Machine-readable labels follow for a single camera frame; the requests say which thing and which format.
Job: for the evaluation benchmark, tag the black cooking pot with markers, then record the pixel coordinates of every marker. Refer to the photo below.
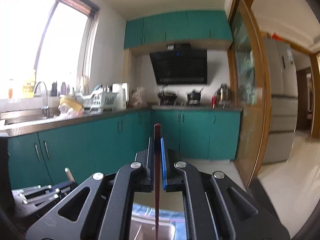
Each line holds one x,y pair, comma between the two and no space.
194,97

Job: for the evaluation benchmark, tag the wooden glass sliding door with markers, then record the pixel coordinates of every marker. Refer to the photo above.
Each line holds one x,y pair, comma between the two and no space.
250,86

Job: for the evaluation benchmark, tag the blue striped cloth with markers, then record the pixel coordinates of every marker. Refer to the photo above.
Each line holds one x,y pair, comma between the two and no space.
176,218

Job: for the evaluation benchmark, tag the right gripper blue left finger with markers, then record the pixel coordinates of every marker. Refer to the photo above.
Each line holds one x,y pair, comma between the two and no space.
145,180

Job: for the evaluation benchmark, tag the clear plastic bag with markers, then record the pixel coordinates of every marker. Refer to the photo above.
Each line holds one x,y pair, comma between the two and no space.
138,98

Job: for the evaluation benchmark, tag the black wok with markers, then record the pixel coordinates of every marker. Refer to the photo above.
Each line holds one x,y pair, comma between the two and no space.
166,97

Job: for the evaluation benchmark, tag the white plastic utensil basket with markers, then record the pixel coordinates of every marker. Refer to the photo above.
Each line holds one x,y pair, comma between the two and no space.
145,228

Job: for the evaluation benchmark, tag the red canister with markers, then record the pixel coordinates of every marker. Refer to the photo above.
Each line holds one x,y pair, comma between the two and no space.
214,100

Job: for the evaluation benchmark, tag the white dish rack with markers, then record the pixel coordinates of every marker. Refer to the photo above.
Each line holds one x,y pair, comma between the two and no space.
98,99

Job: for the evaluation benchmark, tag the chrome sink faucet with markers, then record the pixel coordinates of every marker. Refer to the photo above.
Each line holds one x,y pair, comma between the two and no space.
37,92

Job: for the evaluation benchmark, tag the black range hood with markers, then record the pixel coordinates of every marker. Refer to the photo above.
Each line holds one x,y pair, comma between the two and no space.
185,66

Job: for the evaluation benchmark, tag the white chopstick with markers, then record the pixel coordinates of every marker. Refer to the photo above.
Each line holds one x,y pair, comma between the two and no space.
69,175

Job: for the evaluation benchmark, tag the yellow bottle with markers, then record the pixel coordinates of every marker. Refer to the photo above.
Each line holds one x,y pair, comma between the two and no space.
28,87

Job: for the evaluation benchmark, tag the dark red chopstick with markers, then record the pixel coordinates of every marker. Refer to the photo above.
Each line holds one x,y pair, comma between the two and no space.
157,167

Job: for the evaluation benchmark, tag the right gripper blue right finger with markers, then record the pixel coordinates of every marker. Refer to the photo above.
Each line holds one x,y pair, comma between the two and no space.
172,180

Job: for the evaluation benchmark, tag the yellow bowl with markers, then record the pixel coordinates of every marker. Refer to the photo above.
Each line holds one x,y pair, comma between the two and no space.
67,102

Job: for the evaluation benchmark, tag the teal lower cabinets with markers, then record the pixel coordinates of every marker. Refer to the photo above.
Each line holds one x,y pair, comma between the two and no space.
106,144

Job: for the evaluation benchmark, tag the stainless steel pot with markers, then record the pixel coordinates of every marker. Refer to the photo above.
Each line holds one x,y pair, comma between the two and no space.
223,94

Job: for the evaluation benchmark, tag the teal upper cabinets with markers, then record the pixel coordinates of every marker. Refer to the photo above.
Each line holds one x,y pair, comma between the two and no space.
178,26

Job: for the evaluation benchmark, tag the silver refrigerator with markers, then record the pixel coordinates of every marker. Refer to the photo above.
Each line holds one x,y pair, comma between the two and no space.
284,101

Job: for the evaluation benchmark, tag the teal cabinets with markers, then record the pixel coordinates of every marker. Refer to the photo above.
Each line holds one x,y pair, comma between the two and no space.
178,26
106,144

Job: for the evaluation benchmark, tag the white electric kettle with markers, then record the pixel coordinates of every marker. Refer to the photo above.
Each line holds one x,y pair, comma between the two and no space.
122,91

